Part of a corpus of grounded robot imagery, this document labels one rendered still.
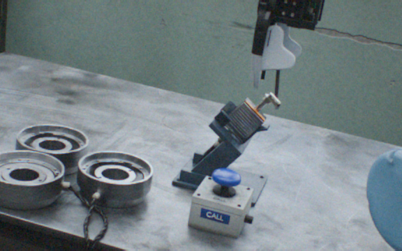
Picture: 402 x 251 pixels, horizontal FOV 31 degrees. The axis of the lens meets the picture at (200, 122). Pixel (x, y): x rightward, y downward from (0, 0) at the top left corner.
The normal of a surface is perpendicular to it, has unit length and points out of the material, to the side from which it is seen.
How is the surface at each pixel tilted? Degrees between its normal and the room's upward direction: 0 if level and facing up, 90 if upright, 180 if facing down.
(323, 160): 0
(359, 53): 90
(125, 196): 90
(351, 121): 90
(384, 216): 97
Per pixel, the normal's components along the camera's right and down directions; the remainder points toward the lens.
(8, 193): -0.18, 0.33
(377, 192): -0.89, 0.16
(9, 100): 0.15, -0.92
